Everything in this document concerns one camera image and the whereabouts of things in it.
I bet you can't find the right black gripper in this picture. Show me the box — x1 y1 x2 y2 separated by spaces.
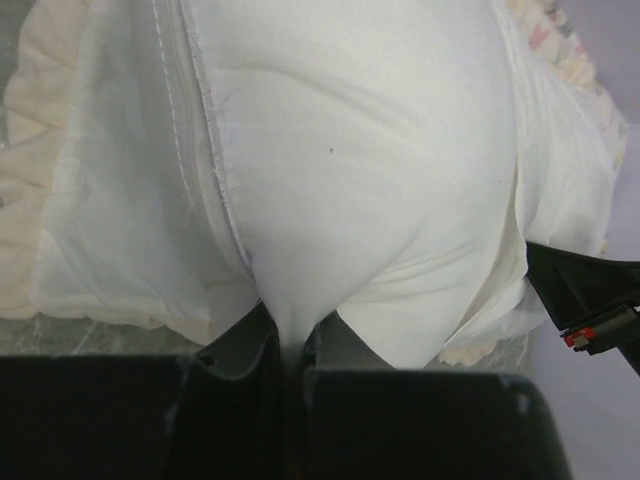
527 243 639 371

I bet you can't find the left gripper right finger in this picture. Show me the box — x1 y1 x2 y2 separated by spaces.
302 314 571 480

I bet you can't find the white pillow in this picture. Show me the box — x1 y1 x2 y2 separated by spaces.
192 1 517 368

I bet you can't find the floral patterned pillow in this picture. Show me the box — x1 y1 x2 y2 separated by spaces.
506 0 596 88

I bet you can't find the grey pillowcase with cream ruffle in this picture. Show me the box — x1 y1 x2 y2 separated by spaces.
1 1 629 364

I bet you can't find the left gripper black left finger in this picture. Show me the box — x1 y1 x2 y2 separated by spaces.
1 305 280 479

